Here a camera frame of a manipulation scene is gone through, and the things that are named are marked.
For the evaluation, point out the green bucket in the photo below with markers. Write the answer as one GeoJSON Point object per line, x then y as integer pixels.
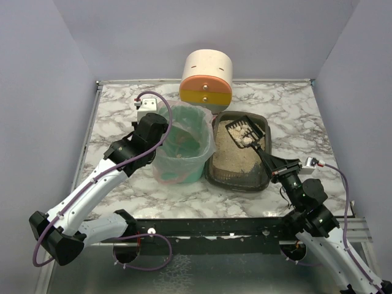
{"type": "Point", "coordinates": [183, 159]}

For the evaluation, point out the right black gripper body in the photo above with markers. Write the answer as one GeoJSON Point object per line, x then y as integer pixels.
{"type": "Point", "coordinates": [285, 166]}

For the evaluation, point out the round three-drawer storage box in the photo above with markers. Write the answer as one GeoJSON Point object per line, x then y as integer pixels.
{"type": "Point", "coordinates": [207, 80]}

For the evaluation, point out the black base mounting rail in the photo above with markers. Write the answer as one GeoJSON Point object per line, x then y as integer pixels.
{"type": "Point", "coordinates": [265, 235]}

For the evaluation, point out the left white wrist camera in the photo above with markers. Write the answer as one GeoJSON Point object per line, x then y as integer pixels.
{"type": "Point", "coordinates": [145, 106]}

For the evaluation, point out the dark litter box tray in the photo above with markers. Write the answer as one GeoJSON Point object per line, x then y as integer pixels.
{"type": "Point", "coordinates": [234, 168]}

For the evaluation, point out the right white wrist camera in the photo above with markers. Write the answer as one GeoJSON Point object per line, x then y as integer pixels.
{"type": "Point", "coordinates": [310, 165]}

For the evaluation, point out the clumped litter lump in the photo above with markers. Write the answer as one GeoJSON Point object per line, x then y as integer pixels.
{"type": "Point", "coordinates": [241, 134]}

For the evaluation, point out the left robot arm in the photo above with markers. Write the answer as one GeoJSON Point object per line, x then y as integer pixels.
{"type": "Point", "coordinates": [63, 231]}

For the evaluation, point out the black slotted litter scoop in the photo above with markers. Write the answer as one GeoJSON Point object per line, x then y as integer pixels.
{"type": "Point", "coordinates": [256, 133]}

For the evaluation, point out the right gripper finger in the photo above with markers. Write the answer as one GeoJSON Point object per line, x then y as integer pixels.
{"type": "Point", "coordinates": [281, 164]}
{"type": "Point", "coordinates": [270, 163]}

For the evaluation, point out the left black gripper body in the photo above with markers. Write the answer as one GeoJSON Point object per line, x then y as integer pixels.
{"type": "Point", "coordinates": [146, 154]}

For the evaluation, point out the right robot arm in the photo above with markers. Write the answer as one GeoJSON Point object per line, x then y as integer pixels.
{"type": "Point", "coordinates": [314, 225]}

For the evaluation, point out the clear plastic bag liner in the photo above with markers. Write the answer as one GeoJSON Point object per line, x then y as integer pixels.
{"type": "Point", "coordinates": [186, 131]}

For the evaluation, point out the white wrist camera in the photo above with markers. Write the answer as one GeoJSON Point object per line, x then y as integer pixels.
{"type": "Point", "coordinates": [145, 106]}
{"type": "Point", "coordinates": [310, 165]}

